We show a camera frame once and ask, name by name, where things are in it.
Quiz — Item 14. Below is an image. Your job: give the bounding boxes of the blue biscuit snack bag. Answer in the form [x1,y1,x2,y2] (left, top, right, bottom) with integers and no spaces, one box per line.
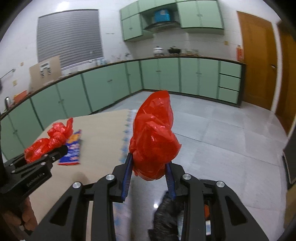
[58,129,82,166]

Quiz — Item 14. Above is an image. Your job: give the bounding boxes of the red plastic bag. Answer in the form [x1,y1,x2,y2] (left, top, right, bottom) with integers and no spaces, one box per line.
[129,90,181,181]
[24,118,73,164]

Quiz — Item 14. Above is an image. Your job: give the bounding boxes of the green lower kitchen cabinets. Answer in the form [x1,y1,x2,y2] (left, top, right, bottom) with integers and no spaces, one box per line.
[1,56,246,159]

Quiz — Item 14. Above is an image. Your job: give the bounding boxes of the person left hand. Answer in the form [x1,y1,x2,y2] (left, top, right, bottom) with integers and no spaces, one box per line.
[1,197,38,240]

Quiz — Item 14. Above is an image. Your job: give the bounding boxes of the steel electric kettle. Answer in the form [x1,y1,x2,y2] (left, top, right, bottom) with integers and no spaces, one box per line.
[4,96,11,110]

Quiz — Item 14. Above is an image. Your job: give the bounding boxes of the orange plastic basin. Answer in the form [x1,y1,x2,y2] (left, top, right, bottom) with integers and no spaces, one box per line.
[14,90,28,104]

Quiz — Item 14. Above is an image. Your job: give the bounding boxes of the cardboard box with label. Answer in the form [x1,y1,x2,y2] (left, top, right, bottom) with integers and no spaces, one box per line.
[29,56,62,91]

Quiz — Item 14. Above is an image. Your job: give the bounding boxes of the grey window blind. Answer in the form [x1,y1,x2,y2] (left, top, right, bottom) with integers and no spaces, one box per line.
[36,9,103,68]

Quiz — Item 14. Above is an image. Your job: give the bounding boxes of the orange bottle on counter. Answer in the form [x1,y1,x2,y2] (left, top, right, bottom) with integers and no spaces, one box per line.
[236,45,243,62]

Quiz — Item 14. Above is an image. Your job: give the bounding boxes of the black wok pan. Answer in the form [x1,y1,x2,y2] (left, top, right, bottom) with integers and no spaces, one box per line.
[168,46,182,55]

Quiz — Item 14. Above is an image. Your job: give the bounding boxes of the white cooking pot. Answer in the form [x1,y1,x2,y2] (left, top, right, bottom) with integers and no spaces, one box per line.
[153,46,164,56]

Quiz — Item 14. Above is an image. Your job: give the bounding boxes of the wooden door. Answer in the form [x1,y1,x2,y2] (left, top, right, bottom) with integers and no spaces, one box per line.
[237,11,295,133]

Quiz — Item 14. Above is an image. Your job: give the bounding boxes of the range hood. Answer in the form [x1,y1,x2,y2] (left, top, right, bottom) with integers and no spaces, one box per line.
[144,21,181,33]

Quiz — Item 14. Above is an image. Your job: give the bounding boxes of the blue box above hood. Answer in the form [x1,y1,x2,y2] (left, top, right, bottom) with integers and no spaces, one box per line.
[154,9,171,23]

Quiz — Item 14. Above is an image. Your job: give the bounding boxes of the metal towel rail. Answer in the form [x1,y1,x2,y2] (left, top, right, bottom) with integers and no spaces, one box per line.
[1,68,16,79]

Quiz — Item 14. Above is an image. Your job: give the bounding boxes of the green upper wall cabinets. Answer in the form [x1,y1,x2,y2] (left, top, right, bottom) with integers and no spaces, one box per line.
[120,1,224,42]

